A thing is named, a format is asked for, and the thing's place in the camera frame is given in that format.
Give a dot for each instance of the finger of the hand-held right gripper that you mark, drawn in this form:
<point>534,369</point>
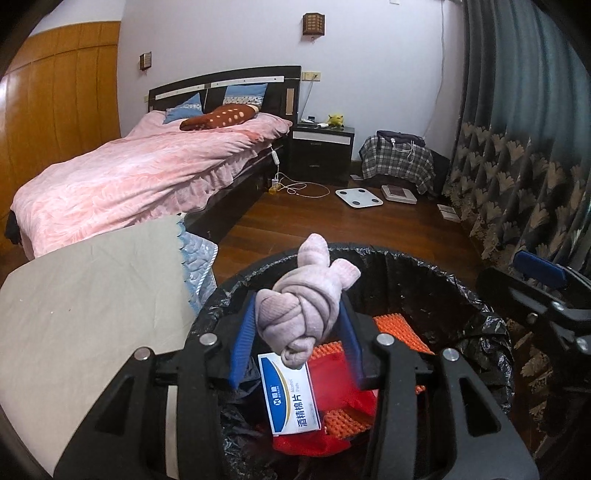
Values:
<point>517,290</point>
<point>540,270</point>

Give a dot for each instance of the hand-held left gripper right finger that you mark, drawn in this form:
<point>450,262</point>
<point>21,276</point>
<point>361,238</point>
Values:
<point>353,357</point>

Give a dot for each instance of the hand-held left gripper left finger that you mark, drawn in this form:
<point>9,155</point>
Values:
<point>242,344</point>

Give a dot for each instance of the red wrapper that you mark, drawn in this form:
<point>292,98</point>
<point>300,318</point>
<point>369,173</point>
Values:
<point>332,383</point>

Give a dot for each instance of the pink knotted cloth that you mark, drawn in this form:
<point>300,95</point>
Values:
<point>300,309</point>

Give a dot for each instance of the white box with blue label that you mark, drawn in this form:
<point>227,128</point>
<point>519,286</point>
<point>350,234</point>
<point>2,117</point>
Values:
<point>288,397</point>

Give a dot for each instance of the black bin with liner bag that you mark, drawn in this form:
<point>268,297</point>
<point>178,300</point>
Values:
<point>415,272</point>

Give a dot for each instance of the light blue quilted cloth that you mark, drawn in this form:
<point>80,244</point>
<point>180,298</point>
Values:
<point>198,258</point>

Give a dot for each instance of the flat white floor item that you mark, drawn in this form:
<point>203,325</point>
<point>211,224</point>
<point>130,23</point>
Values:
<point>449,213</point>

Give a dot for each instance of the patterned grey curtain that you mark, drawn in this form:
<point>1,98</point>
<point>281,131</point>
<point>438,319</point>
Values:
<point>508,138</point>

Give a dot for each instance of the grey framed bathroom scale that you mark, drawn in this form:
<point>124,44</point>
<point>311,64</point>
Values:
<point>399,194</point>

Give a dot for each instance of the grey mattress with quilted edge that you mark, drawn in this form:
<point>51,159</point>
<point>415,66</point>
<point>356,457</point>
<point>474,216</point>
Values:
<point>92,314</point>

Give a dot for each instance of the white bathroom scale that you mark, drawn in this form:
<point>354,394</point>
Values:
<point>359,197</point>

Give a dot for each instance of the plaid cloth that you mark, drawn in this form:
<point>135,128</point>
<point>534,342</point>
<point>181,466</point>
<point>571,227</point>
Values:
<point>397,166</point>

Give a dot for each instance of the dark bag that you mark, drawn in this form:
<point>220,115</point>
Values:
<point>401,137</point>

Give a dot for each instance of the pink blanket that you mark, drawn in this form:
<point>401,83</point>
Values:
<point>115,184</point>

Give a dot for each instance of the dark nightstand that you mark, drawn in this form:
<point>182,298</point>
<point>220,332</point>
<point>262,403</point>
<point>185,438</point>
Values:
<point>323,152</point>

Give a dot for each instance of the brown spotted pillow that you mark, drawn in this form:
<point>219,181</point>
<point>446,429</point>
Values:
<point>217,117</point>

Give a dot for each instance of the yellow plush toy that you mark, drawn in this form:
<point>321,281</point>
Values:
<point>335,121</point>

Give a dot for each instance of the blue pillow with pale band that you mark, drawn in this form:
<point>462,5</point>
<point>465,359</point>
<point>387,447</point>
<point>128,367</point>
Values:
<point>244,94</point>

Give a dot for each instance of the dark wooden bed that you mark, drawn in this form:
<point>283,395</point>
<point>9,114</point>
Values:
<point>184,87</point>

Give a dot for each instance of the wooden wardrobe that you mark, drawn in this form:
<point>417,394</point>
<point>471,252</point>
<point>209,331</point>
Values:
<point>60,92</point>

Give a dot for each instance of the wall socket panel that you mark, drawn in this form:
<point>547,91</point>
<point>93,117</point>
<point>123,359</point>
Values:
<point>310,76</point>

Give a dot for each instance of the small wooden wall lamp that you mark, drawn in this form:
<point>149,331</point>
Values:
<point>146,60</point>

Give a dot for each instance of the large wooden wall lamp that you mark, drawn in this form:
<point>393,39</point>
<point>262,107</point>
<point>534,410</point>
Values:
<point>313,25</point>

